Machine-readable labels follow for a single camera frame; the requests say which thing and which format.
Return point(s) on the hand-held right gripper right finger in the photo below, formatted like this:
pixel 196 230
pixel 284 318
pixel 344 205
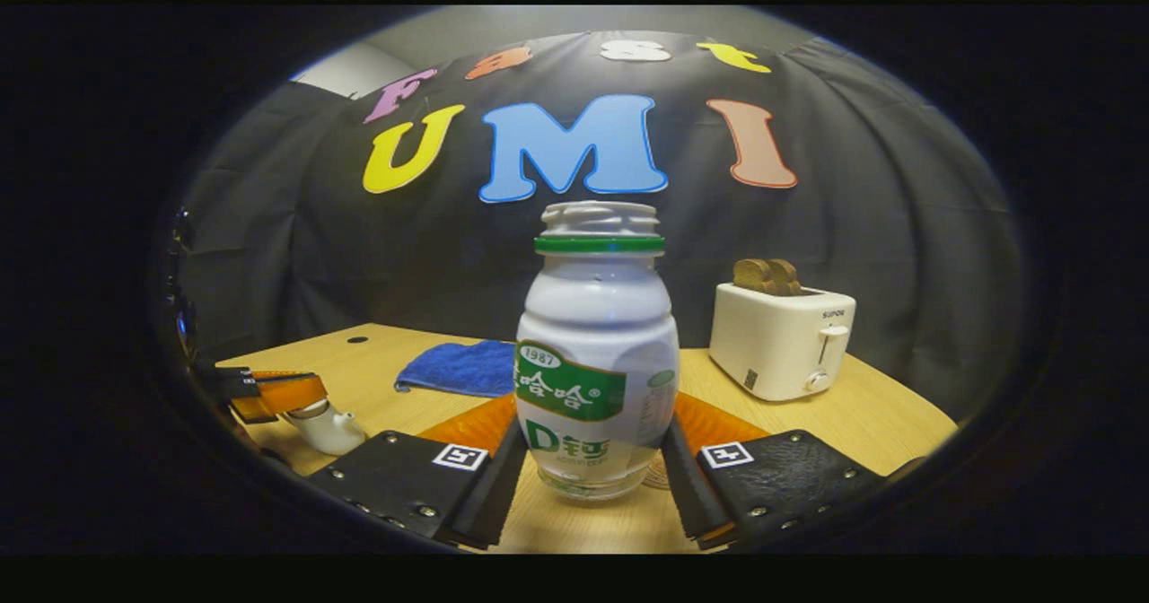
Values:
pixel 687 495

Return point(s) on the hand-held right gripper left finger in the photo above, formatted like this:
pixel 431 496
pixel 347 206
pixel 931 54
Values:
pixel 489 495

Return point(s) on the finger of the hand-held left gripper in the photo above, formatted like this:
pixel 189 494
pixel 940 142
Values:
pixel 287 395
pixel 238 380

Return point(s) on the round coaster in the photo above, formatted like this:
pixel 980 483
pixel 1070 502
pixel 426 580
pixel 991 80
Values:
pixel 658 473

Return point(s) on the white teacup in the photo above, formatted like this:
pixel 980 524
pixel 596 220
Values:
pixel 332 432

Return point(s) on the white water bottle green label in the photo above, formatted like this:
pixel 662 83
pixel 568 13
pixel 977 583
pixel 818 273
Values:
pixel 597 334

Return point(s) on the blue towel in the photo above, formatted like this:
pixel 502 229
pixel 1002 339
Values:
pixel 462 368

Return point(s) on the white toaster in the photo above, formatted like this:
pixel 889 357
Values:
pixel 776 343

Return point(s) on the black backdrop cloth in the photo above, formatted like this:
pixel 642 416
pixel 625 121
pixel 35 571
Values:
pixel 853 226

